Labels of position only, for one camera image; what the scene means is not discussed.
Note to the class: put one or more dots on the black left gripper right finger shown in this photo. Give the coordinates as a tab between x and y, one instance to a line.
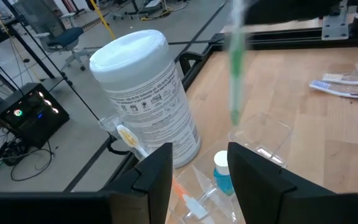
259	193

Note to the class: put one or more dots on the orange white toothbrush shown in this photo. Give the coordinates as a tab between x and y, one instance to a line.
129	138
346	80

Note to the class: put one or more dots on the green white toothbrush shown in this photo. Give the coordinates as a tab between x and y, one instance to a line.
236	62

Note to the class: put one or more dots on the blue grey office chair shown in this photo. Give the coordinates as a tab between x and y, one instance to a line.
67	37

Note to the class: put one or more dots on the black computer tower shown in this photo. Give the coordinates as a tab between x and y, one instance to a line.
33	118

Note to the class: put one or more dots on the white wipes canister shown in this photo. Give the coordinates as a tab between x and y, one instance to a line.
148	102

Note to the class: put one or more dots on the blue white toothbrush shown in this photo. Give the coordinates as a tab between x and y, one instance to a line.
337	90

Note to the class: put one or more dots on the black aluminium table frame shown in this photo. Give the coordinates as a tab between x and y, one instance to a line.
259	40

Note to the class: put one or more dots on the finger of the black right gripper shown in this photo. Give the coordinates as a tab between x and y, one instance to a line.
269	11

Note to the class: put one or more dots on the small blue mouthwash bottle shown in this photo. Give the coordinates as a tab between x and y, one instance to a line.
224	183

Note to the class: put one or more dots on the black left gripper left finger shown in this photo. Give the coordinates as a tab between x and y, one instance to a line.
154	193

